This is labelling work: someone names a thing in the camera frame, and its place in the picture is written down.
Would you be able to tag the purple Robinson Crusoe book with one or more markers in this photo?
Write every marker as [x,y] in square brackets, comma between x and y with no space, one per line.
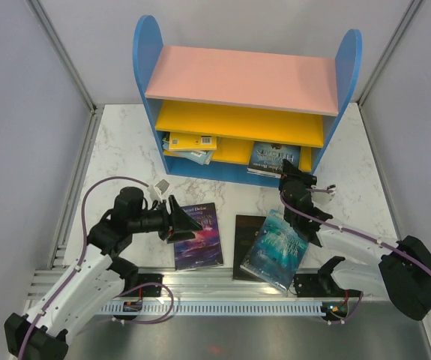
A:
[205,249]

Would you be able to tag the light blue book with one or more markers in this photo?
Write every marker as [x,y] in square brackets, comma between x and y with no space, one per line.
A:
[201,157]

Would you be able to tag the blue ocean cover book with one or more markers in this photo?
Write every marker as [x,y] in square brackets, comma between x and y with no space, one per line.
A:
[276,253]

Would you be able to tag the aluminium corner post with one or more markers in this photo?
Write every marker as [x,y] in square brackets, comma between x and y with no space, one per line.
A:
[49,30]
[395,40]

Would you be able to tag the black book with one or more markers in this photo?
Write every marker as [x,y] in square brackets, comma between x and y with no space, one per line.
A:
[246,231]

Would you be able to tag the white slotted cable duct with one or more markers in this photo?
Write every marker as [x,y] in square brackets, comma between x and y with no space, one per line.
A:
[155,307]

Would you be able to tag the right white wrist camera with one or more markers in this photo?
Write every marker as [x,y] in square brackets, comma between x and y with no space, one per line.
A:
[323,196]

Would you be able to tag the yellow book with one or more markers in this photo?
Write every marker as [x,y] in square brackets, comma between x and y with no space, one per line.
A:
[191,142]

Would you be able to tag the left aluminium corner post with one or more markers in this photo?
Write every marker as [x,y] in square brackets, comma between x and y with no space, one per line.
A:
[49,30]

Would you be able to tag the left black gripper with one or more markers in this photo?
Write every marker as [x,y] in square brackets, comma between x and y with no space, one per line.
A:
[181,221]

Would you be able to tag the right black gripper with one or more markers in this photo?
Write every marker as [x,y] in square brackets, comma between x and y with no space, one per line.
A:
[291,172]

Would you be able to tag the aluminium mounting rail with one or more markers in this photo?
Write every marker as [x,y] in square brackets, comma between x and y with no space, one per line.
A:
[204,284]

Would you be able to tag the blue pink yellow bookshelf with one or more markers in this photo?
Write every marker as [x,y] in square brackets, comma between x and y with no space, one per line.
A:
[242,98]

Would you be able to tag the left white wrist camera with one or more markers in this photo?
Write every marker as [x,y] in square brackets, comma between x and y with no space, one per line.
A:
[159,191]

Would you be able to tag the dark blue starry book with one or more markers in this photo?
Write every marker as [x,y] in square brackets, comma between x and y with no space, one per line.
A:
[267,158]

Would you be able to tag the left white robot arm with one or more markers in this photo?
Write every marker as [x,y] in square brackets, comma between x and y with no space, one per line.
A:
[98,275]

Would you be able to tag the right aluminium corner post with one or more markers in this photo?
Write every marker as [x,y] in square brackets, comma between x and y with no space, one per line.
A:
[395,40]

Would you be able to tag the green forest cover book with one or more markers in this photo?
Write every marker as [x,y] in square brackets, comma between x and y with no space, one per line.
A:
[166,141]

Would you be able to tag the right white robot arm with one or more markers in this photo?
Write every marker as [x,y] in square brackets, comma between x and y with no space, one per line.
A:
[365,264]

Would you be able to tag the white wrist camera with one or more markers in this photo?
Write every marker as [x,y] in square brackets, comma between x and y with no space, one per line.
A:
[159,191]
[323,196]

